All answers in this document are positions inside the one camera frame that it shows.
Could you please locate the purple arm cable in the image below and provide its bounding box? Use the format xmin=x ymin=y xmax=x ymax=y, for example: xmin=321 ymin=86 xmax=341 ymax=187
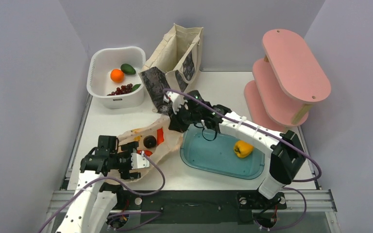
xmin=37 ymin=153 xmax=166 ymax=233
xmin=162 ymin=88 xmax=322 ymax=232

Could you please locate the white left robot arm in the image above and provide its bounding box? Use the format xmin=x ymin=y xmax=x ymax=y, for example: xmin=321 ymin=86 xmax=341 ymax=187
xmin=56 ymin=135 xmax=139 ymax=233

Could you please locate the aluminium frame rail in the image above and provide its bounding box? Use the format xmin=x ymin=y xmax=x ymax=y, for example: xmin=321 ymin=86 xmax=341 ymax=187
xmin=283 ymin=127 xmax=341 ymax=233

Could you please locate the red chili pepper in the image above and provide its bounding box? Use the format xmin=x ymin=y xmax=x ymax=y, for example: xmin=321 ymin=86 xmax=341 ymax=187
xmin=156 ymin=128 xmax=164 ymax=145

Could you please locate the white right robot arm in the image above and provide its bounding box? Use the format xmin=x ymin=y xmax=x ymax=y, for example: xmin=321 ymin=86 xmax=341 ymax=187
xmin=164 ymin=88 xmax=306 ymax=208

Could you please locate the orange plastic grocery bag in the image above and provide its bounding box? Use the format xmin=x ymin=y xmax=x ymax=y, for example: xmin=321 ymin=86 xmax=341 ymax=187
xmin=107 ymin=115 xmax=185 ymax=184

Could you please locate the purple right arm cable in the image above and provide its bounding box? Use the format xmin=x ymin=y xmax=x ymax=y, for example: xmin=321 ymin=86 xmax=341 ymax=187
xmin=162 ymin=88 xmax=322 ymax=232

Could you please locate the green avocado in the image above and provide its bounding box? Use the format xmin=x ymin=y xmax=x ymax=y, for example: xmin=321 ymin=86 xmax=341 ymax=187
xmin=120 ymin=63 xmax=137 ymax=75

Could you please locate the teal plastic tray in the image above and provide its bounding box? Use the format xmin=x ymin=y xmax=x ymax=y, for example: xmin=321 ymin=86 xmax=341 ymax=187
xmin=180 ymin=125 xmax=265 ymax=180

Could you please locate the red grape bunch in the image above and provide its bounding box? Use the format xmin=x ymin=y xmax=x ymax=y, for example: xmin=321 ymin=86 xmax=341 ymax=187
xmin=107 ymin=83 xmax=141 ymax=96

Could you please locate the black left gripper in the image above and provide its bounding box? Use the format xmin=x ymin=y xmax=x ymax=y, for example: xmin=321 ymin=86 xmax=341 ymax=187
xmin=110 ymin=142 xmax=141 ymax=178

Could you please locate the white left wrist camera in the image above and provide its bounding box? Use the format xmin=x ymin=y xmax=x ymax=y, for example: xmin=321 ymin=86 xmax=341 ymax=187
xmin=131 ymin=150 xmax=150 ymax=170

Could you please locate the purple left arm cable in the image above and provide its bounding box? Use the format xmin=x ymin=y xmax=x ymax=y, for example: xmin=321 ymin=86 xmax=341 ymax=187
xmin=37 ymin=153 xmax=166 ymax=233

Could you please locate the pink three-tier shelf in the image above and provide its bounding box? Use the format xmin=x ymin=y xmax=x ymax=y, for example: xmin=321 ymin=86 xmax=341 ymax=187
xmin=244 ymin=29 xmax=331 ymax=132

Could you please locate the yellow bell pepper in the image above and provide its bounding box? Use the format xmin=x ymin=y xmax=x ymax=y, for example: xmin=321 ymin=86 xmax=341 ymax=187
xmin=233 ymin=140 xmax=254 ymax=158

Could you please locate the canvas tote bag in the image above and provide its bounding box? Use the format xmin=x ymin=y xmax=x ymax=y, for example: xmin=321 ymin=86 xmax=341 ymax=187
xmin=138 ymin=24 xmax=204 ymax=115

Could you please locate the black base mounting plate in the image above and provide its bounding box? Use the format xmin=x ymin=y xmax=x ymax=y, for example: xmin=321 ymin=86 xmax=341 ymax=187
xmin=112 ymin=190 xmax=287 ymax=224

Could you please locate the white plastic basket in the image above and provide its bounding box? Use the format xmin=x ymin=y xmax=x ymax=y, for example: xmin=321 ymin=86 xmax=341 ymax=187
xmin=86 ymin=46 xmax=146 ymax=109

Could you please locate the orange fruit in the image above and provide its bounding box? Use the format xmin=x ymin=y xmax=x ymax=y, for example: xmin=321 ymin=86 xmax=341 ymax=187
xmin=110 ymin=69 xmax=125 ymax=83

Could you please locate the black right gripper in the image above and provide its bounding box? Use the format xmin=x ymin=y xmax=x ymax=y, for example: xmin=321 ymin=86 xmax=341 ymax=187
xmin=169 ymin=102 xmax=202 ymax=133

